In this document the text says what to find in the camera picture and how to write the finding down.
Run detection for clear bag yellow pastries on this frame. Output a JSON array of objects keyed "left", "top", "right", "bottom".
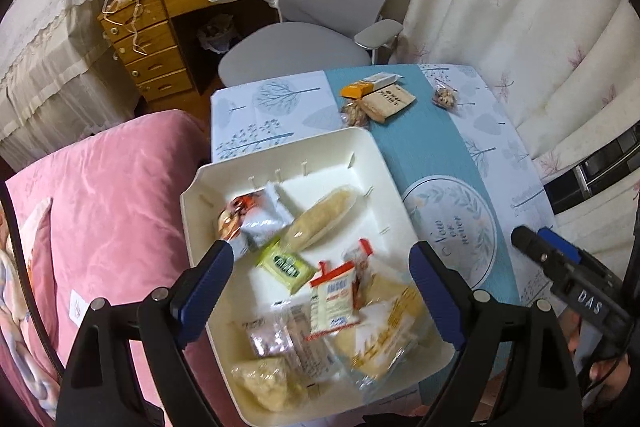
[{"left": 328, "top": 272, "right": 427, "bottom": 395}]

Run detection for clear round cake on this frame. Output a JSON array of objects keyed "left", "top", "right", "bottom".
[{"left": 240, "top": 301, "right": 338, "bottom": 385}]

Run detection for beige soda cracker packet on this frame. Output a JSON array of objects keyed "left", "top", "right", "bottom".
[{"left": 359, "top": 83, "right": 416, "bottom": 124}]

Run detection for red white snack packet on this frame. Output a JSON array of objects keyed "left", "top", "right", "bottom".
[{"left": 308, "top": 261, "right": 360, "bottom": 340}]

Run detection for long rice cracker pack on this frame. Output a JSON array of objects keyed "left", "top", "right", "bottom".
[{"left": 280, "top": 185, "right": 361, "bottom": 254}]

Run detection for green small snack packet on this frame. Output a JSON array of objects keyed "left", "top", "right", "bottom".
[{"left": 257, "top": 239, "right": 316, "bottom": 295}]

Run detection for white printed snack bag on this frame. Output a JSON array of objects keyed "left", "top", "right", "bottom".
[{"left": 240, "top": 182, "right": 294, "bottom": 249}]

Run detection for person's right hand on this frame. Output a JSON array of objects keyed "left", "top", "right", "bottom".
[{"left": 589, "top": 355, "right": 631, "bottom": 402}]

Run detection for leaf print tablecloth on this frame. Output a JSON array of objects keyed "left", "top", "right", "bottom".
[{"left": 209, "top": 63, "right": 559, "bottom": 408}]

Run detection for clear nut snack bag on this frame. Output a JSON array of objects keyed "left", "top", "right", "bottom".
[{"left": 432, "top": 80, "right": 458, "bottom": 110}]

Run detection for pink cushion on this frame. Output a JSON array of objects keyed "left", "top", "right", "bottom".
[{"left": 0, "top": 108, "right": 237, "bottom": 427}]

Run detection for peanut candy bag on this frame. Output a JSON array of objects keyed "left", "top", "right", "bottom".
[{"left": 340, "top": 100, "right": 369, "bottom": 128}]

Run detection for white square tray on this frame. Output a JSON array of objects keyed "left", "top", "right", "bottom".
[{"left": 179, "top": 126, "right": 459, "bottom": 427}]

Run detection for orange snack packet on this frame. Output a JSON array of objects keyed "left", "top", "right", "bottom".
[{"left": 340, "top": 80, "right": 374, "bottom": 100}]

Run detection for floral cream curtain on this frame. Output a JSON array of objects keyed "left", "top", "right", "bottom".
[{"left": 389, "top": 0, "right": 640, "bottom": 287}]

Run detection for lace covered cabinet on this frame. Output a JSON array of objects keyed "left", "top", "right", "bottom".
[{"left": 1, "top": 0, "right": 140, "bottom": 171}]

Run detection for wooden desk with drawers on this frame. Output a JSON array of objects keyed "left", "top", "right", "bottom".
[{"left": 99, "top": 0, "right": 212, "bottom": 103}]

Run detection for white charging cable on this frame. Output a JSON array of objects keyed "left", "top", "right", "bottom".
[{"left": 102, "top": 0, "right": 149, "bottom": 58}]

